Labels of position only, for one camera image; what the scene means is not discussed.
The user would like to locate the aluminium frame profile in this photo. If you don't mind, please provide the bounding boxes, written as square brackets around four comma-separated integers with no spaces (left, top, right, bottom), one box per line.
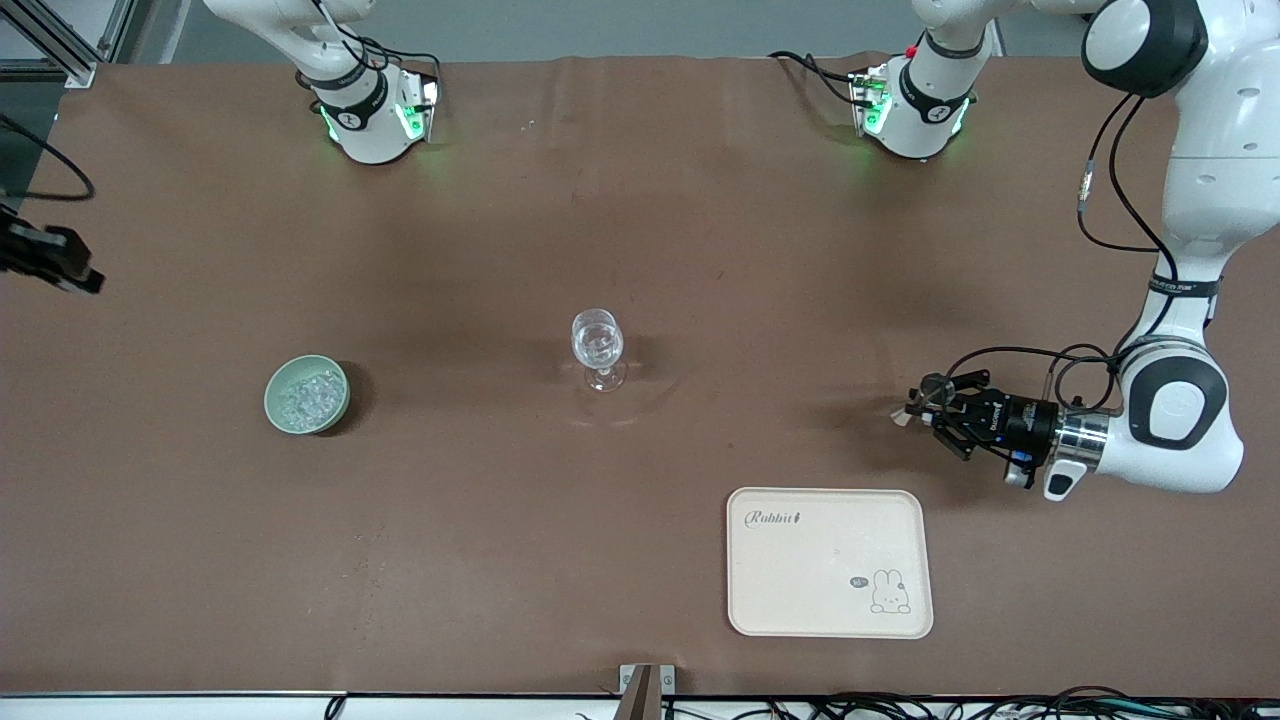
[0,0,141,89]

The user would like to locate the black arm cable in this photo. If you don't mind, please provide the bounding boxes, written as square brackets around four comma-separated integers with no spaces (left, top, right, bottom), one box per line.
[0,113,97,203]
[944,92,1181,413]

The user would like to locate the black cable bundle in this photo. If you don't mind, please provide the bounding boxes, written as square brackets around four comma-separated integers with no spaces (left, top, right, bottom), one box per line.
[660,685,1280,720]

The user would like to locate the cream rabbit print tray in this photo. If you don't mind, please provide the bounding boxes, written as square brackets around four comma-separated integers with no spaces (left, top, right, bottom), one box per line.
[726,486,935,640]

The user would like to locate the black left base cable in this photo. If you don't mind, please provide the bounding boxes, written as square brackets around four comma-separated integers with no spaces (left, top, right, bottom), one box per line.
[768,50,863,107]

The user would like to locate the black right base cable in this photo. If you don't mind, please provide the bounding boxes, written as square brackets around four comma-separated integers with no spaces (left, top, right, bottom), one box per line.
[296,0,443,101]

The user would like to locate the brown vertical post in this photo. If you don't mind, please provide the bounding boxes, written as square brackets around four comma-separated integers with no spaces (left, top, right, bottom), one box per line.
[622,665,657,720]

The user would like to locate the clear ice cubes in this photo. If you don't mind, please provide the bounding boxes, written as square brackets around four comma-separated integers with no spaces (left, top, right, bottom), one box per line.
[278,370,347,431]

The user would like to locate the grey metal bracket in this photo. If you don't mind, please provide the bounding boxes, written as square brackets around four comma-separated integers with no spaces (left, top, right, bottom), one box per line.
[618,663,678,720]

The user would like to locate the brown table mat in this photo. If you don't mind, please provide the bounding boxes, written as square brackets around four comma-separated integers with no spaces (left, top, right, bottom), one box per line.
[0,54,1280,699]

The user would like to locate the black base cable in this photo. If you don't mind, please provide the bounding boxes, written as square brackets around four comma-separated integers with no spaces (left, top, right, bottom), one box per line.
[768,50,863,107]
[296,0,443,101]

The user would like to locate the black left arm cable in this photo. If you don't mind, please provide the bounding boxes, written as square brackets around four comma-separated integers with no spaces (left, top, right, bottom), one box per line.
[944,92,1181,413]

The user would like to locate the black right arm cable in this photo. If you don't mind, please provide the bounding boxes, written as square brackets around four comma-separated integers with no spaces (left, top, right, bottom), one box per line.
[0,113,97,203]

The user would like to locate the green ceramic bowl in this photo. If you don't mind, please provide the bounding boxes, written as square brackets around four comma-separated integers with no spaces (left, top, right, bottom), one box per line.
[264,354,352,436]

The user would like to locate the clear wine glass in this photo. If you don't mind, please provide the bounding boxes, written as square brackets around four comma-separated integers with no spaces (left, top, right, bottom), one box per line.
[570,308,630,394]

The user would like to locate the metal double jigger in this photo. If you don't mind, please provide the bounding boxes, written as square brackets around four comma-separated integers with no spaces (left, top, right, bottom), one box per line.
[892,372,957,429]

